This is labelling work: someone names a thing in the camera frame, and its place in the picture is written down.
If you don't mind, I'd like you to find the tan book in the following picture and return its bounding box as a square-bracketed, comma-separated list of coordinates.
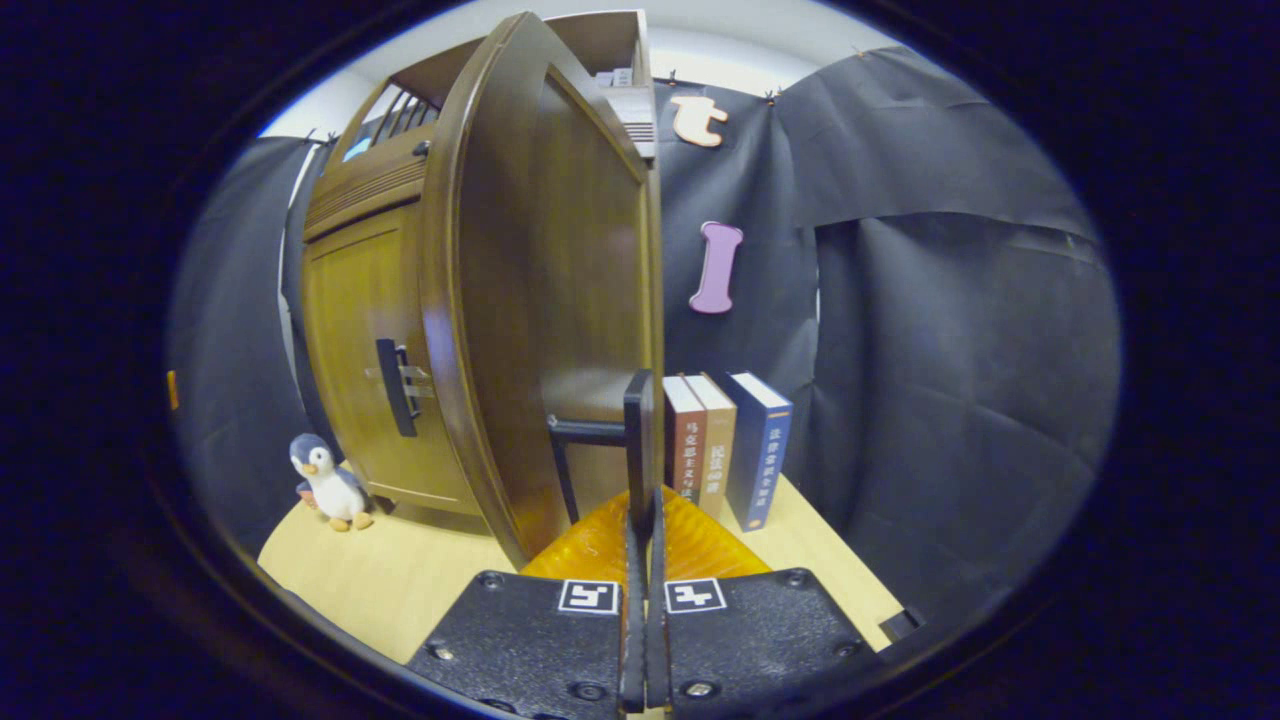
[684, 373, 738, 519]

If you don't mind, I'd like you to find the wooden double-door shoe cabinet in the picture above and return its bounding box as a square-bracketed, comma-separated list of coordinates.
[300, 10, 666, 571]

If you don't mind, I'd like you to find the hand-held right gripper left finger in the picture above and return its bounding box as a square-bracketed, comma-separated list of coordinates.
[405, 488, 646, 719]

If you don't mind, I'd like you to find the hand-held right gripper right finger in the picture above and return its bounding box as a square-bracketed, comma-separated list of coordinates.
[645, 485, 871, 719]

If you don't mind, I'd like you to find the wooden cabinet door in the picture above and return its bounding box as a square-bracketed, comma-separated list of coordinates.
[420, 12, 666, 571]
[300, 200, 481, 516]

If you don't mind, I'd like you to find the penguin plush toy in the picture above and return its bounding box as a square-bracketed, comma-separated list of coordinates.
[289, 433, 375, 532]

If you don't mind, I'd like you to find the blue book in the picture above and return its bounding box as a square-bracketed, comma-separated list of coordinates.
[722, 372, 794, 532]

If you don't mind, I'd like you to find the black door handle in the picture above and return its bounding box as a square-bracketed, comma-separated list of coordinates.
[548, 370, 656, 541]
[376, 338, 423, 438]

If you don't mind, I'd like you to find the black backdrop cloth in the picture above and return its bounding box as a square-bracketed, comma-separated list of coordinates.
[165, 45, 1121, 641]

